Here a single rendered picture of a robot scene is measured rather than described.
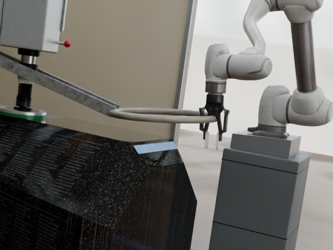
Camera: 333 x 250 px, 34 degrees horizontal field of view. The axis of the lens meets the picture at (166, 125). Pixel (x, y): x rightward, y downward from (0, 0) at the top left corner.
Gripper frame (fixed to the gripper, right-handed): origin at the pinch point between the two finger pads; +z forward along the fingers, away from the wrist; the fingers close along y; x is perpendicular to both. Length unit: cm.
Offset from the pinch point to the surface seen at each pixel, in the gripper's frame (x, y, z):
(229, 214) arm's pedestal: -52, 3, 44
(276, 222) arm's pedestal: -51, -22, 44
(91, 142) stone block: 35, 39, 1
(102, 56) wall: -472, 304, -51
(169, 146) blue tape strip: 8.0, 16.7, 3.0
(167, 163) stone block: 18.9, 13.0, 8.9
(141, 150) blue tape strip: 30.9, 19.3, 2.8
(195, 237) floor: -145, 50, 87
